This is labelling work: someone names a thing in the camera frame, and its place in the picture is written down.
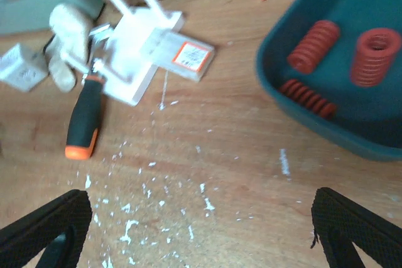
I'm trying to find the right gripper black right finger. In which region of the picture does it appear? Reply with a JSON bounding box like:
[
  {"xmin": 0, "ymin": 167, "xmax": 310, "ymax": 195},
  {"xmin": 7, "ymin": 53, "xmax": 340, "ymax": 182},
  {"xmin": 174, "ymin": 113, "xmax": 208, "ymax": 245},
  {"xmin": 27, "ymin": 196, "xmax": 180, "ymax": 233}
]
[{"xmin": 310, "ymin": 187, "xmax": 401, "ymax": 267}]

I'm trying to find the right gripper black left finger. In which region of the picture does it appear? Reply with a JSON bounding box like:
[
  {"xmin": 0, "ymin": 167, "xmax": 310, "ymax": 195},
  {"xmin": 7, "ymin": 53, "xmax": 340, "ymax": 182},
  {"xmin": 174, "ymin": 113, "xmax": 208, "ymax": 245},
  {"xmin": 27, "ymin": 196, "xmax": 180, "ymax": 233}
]
[{"xmin": 1, "ymin": 189, "xmax": 92, "ymax": 267}]

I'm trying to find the large red spring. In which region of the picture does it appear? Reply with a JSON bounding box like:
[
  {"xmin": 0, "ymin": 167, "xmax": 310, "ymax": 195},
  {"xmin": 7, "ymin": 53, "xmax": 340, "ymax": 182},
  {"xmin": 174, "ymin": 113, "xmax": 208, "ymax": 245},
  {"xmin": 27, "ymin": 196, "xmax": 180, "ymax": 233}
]
[
  {"xmin": 350, "ymin": 28, "xmax": 401, "ymax": 87},
  {"xmin": 287, "ymin": 20, "xmax": 340, "ymax": 74}
]

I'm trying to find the small red spring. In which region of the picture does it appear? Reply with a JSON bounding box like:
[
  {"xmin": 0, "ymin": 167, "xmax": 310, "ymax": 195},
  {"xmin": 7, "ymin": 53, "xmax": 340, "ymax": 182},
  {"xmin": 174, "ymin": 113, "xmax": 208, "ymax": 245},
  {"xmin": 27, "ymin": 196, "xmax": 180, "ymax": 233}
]
[{"xmin": 279, "ymin": 79, "xmax": 337, "ymax": 119}]

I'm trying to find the black orange screwdriver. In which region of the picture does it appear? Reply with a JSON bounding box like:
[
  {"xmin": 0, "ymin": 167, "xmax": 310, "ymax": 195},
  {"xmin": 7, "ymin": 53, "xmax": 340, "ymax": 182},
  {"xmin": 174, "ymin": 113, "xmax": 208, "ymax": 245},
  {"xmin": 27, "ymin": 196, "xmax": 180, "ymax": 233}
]
[{"xmin": 65, "ymin": 72, "xmax": 105, "ymax": 160}]

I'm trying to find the white power adapter cube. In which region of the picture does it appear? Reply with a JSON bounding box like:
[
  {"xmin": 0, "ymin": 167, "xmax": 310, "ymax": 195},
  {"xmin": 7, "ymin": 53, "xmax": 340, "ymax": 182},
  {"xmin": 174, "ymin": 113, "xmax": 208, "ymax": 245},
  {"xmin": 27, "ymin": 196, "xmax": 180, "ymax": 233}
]
[{"xmin": 1, "ymin": 43, "xmax": 48, "ymax": 92}]

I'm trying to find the white peg fixture board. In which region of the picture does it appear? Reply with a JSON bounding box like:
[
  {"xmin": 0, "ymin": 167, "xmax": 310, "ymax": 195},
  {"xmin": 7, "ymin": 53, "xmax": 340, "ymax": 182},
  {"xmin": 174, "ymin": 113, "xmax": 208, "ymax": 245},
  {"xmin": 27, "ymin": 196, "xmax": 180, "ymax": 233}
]
[{"xmin": 94, "ymin": 0, "xmax": 185, "ymax": 106}]

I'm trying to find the beige work glove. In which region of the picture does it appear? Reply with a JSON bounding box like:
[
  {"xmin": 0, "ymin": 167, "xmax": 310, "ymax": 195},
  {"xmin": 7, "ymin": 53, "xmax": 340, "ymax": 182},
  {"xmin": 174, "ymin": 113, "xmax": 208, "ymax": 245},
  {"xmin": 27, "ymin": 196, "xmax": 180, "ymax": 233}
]
[{"xmin": 45, "ymin": 3, "xmax": 94, "ymax": 93}]

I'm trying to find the teal plastic tray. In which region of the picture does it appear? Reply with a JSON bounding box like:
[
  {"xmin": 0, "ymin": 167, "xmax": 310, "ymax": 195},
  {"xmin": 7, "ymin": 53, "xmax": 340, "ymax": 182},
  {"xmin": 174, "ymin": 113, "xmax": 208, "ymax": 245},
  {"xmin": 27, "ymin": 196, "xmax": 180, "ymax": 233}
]
[{"xmin": 255, "ymin": 0, "xmax": 401, "ymax": 161}]

